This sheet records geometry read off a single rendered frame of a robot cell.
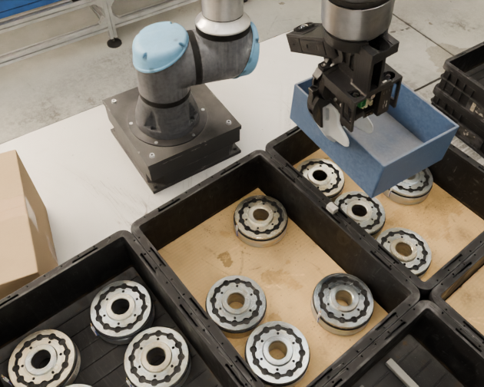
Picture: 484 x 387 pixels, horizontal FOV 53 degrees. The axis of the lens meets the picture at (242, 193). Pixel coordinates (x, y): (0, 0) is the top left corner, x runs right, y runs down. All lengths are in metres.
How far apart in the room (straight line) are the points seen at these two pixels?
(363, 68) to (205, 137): 0.64
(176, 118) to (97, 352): 0.53
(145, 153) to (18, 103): 1.58
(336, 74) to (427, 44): 2.40
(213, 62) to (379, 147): 0.43
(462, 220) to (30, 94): 2.14
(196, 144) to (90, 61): 1.71
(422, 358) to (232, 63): 0.67
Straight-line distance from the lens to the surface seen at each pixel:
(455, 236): 1.04
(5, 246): 0.94
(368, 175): 0.71
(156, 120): 1.13
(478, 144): 1.89
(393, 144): 0.81
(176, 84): 1.07
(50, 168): 1.30
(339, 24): 0.54
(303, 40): 0.65
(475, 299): 0.98
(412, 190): 1.03
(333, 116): 0.66
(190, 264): 0.92
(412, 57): 2.87
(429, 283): 0.84
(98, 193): 1.21
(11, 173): 1.04
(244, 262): 0.91
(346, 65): 0.60
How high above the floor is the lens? 1.63
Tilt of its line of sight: 52 degrees down
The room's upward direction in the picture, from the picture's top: 1 degrees clockwise
